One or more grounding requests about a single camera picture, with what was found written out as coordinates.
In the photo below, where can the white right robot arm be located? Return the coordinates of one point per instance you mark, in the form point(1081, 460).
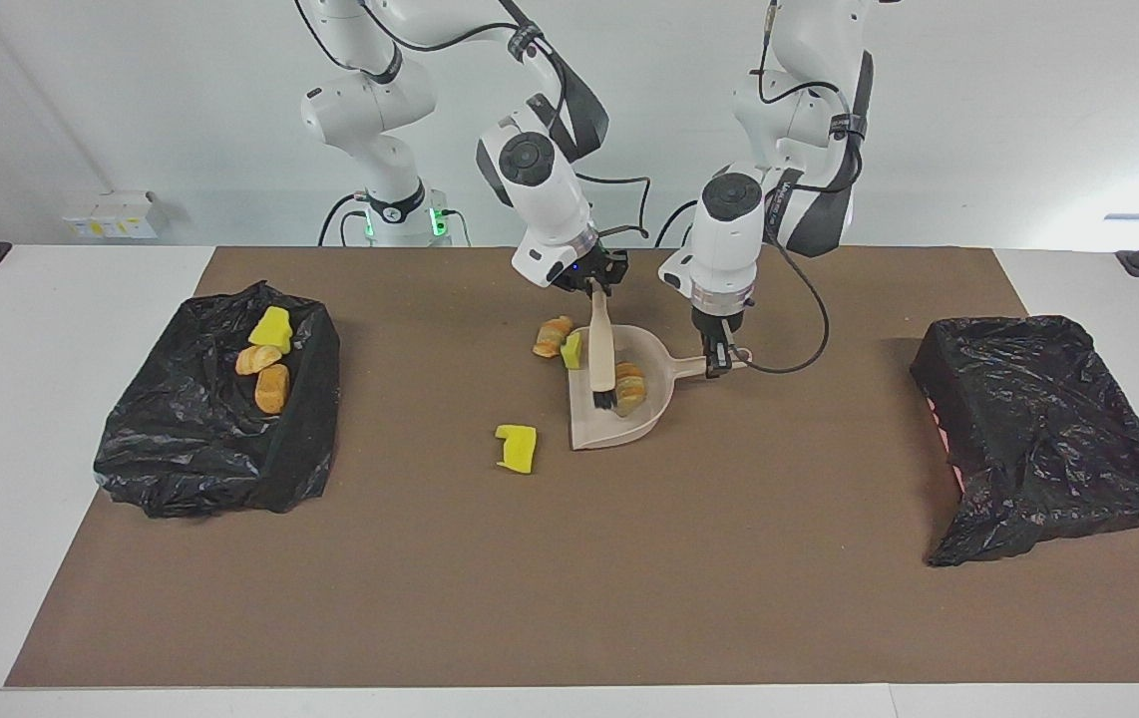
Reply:
point(550, 209)

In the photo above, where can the notched yellow sponge piece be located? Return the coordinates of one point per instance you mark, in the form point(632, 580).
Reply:
point(517, 449)

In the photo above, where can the beige brush with black bristles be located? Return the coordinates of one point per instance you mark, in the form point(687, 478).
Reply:
point(601, 349)

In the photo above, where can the white wall socket box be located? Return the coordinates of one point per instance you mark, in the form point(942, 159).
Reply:
point(116, 214)

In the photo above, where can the yellow sponge with green side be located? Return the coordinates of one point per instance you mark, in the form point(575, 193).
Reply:
point(271, 329)

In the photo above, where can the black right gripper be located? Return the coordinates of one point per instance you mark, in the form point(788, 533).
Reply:
point(601, 267)

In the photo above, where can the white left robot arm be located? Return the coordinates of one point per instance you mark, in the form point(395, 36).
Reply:
point(729, 249)

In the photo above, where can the brown table mat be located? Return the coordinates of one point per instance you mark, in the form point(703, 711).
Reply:
point(569, 598)

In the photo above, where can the brown oval bread roll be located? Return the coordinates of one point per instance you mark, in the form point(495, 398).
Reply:
point(272, 389)

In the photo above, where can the beige plastic dustpan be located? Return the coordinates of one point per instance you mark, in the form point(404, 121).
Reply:
point(609, 431)

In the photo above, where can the black bag lined pink bin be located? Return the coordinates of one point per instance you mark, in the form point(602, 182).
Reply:
point(1038, 429)

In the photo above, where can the small croissant toy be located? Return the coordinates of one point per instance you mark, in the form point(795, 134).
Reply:
point(552, 336)
point(629, 387)
point(258, 359)

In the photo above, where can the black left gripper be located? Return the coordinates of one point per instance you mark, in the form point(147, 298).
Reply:
point(719, 324)

